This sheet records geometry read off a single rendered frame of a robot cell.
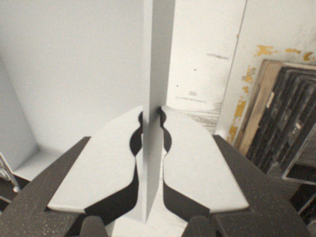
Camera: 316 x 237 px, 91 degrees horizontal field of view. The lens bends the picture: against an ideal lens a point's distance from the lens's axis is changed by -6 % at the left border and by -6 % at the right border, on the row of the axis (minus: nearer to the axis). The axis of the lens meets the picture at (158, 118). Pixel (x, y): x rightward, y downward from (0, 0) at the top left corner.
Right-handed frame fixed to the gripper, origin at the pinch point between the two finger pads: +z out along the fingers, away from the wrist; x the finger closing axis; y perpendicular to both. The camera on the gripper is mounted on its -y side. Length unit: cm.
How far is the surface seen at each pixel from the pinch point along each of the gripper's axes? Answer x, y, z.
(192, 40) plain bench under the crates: 9.1, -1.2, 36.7
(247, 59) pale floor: 56, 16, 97
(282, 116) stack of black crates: 60, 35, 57
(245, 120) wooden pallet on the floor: 64, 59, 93
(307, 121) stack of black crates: 57, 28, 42
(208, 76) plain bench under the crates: 14.1, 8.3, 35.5
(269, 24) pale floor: 64, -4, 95
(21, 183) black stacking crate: -57, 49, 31
